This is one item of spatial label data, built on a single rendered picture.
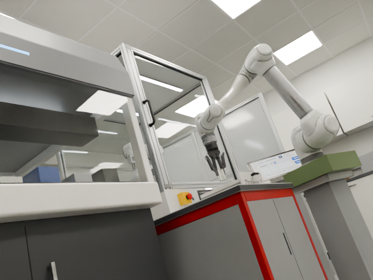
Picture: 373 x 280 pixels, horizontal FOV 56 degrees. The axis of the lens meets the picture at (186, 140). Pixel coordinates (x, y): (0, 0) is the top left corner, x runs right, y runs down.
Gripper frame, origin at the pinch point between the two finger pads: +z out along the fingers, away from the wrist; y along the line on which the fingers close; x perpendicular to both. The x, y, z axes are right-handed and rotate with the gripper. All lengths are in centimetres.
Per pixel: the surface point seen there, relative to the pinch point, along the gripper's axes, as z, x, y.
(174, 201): 7.2, -10.8, 29.6
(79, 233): 20, 48, 89
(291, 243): 47, 39, -3
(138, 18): -185, -79, -11
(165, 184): -3.9, -8.9, 32.6
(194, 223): 26, 32, 38
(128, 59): -92, -9, 34
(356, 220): 48, 15, -69
